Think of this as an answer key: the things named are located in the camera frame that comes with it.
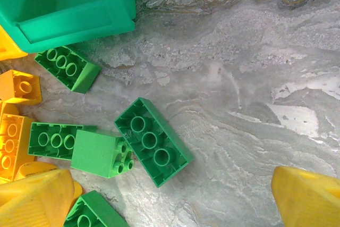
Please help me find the yellow two-by-four lego brick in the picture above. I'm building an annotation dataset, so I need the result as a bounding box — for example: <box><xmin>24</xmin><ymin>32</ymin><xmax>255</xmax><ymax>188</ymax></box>
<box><xmin>0</xmin><ymin>100</ymin><xmax>36</xmax><ymax>185</ymax></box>

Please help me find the small yellow lego brick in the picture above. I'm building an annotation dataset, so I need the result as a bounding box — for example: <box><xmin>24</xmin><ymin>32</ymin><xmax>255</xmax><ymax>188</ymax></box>
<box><xmin>0</xmin><ymin>69</ymin><xmax>43</xmax><ymax>106</ymax></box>

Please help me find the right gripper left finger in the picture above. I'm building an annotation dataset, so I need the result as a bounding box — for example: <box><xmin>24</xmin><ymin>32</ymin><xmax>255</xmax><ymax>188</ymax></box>
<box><xmin>0</xmin><ymin>161</ymin><xmax>84</xmax><ymax>227</ymax></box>

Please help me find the yellow plastic bin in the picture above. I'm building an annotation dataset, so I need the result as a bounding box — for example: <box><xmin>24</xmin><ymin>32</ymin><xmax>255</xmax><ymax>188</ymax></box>
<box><xmin>0</xmin><ymin>24</ymin><xmax>29</xmax><ymax>62</ymax></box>

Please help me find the green two-by-two lego brick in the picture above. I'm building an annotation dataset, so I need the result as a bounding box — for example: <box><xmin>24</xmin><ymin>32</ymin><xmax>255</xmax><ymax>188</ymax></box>
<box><xmin>70</xmin><ymin>129</ymin><xmax>135</xmax><ymax>180</ymax></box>

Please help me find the green two-by-four lego brick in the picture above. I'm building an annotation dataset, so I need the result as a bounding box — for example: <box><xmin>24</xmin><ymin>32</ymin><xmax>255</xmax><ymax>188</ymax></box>
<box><xmin>63</xmin><ymin>190</ymin><xmax>131</xmax><ymax>227</ymax></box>
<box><xmin>27</xmin><ymin>121</ymin><xmax>98</xmax><ymax>162</ymax></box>
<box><xmin>113</xmin><ymin>97</ymin><xmax>196</xmax><ymax>189</ymax></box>
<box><xmin>34</xmin><ymin>45</ymin><xmax>103</xmax><ymax>95</ymax></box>

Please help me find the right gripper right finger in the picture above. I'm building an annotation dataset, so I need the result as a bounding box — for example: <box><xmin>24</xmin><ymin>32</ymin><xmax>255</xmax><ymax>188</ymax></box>
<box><xmin>270</xmin><ymin>165</ymin><xmax>340</xmax><ymax>227</ymax></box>

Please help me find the green plastic bin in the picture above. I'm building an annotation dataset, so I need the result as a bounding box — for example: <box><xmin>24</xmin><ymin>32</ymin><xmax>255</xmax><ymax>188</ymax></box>
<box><xmin>0</xmin><ymin>0</ymin><xmax>144</xmax><ymax>54</ymax></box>

